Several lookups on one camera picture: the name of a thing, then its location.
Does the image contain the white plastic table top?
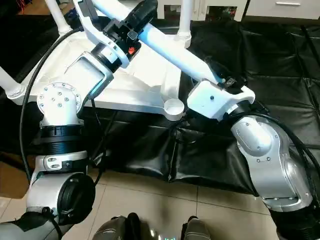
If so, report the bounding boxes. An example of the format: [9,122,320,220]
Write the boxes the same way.
[7,27,187,122]

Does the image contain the black work mat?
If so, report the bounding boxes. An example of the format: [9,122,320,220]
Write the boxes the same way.
[0,10,320,201]

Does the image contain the white glass door cabinet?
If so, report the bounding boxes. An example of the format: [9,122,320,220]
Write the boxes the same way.
[157,0,251,22]

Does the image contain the white drawer unit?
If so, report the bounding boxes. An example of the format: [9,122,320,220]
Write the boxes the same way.
[245,0,320,20]

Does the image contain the silver robot right leg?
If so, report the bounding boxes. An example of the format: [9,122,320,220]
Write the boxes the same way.
[181,216,214,240]

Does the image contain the red wires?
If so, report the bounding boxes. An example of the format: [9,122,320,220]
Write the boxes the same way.
[14,0,27,12]

